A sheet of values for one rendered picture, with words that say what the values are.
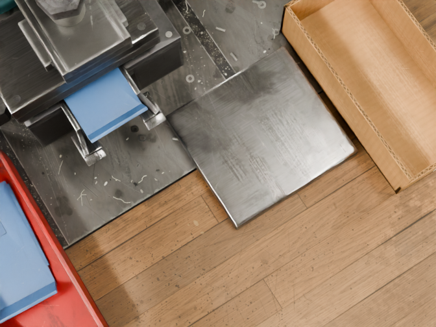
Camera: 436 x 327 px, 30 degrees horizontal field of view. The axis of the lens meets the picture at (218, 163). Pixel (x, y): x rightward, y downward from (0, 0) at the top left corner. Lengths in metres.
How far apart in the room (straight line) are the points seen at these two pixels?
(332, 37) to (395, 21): 0.08
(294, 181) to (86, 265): 0.26
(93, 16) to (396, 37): 0.39
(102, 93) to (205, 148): 0.14
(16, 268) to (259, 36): 0.41
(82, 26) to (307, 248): 0.36
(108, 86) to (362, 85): 0.31
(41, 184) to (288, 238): 0.30
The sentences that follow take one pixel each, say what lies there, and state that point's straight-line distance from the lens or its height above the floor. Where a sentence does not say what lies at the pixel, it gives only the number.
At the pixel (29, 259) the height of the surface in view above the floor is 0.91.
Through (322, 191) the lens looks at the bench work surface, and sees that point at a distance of 0.97.
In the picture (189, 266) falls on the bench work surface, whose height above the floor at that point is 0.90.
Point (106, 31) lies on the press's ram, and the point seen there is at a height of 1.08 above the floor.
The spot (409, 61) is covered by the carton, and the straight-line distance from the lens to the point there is 1.04.
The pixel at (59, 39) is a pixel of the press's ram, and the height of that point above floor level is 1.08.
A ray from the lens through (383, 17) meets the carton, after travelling 1.05.
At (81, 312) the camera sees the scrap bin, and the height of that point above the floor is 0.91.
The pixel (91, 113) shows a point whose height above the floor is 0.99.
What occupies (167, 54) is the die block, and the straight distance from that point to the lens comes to 0.96.
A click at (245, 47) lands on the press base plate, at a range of 1.02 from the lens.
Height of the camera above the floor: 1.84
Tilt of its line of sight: 75 degrees down
